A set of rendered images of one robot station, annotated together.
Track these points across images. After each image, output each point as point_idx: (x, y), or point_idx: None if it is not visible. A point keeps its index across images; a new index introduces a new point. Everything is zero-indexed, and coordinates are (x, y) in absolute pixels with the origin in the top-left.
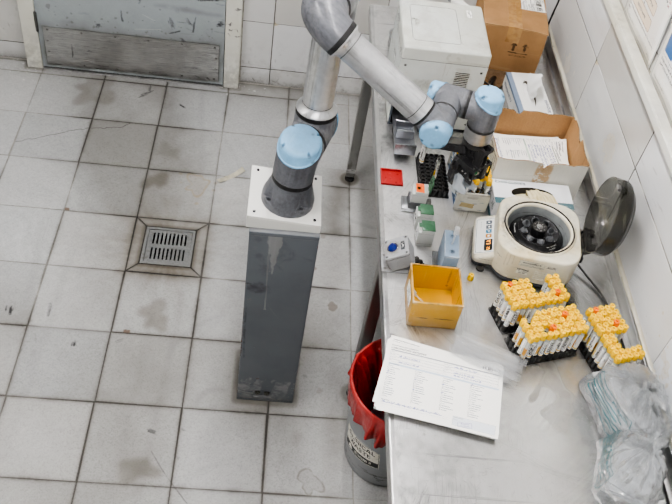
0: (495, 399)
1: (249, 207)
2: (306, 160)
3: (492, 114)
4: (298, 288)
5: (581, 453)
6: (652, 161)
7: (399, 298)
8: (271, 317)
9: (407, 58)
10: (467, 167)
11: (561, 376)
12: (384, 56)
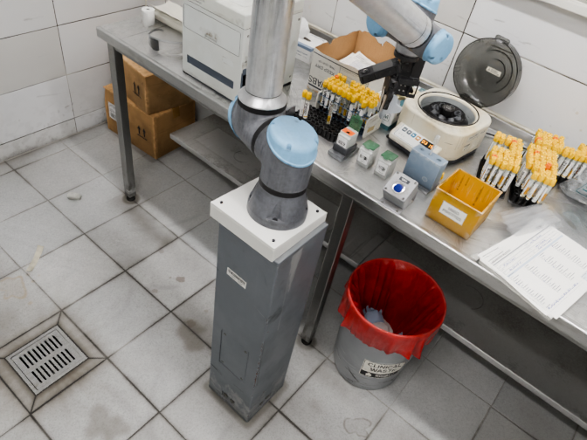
0: (571, 243)
1: (265, 240)
2: (316, 149)
3: (437, 13)
4: (304, 287)
5: None
6: (490, 15)
7: (434, 224)
8: (281, 332)
9: (249, 28)
10: (410, 82)
11: (556, 199)
12: None
